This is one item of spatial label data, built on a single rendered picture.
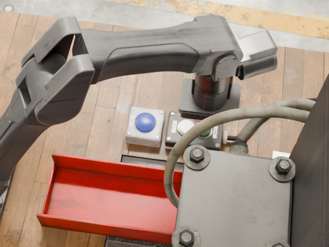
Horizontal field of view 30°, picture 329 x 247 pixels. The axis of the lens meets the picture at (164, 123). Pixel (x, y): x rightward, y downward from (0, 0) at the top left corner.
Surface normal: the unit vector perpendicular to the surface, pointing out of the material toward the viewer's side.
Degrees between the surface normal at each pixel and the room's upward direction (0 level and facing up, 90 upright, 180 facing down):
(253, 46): 1
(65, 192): 0
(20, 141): 88
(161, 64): 93
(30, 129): 97
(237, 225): 0
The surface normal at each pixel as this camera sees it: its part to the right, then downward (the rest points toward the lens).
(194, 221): 0.02, -0.47
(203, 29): 0.31, -0.53
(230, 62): 0.34, 0.83
